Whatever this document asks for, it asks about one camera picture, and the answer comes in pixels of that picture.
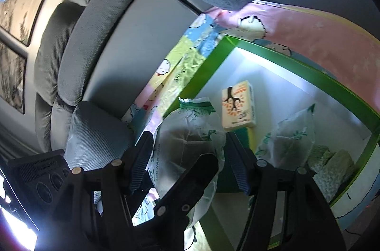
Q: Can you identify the white and orange tissue pack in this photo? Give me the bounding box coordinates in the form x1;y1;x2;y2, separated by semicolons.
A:
221;80;256;132

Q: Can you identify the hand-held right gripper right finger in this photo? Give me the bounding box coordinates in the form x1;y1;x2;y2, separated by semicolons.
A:
226;132;346;251

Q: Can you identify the green and white box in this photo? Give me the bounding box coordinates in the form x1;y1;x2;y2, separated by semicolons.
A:
160;34;380;251

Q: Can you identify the clear plastic bag green print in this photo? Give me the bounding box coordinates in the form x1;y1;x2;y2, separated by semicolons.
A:
147;97;228;228
255;104;316;168

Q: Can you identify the yellow sponge with green scourer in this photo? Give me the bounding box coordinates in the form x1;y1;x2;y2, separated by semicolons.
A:
230;125;262;151

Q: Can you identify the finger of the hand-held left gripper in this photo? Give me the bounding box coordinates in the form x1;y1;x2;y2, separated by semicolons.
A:
131;153;220;251

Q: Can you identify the cartoon printed blanket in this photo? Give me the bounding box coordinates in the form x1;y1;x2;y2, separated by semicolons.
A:
119;0;380;251

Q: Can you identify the grey sofa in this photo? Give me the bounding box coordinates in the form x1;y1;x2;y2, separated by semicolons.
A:
33;0;380;151

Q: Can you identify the grey-green towel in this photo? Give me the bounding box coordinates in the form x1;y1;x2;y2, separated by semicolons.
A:
307;144;357;204

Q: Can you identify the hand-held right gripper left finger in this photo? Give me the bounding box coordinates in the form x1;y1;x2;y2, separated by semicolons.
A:
36;131;155;251

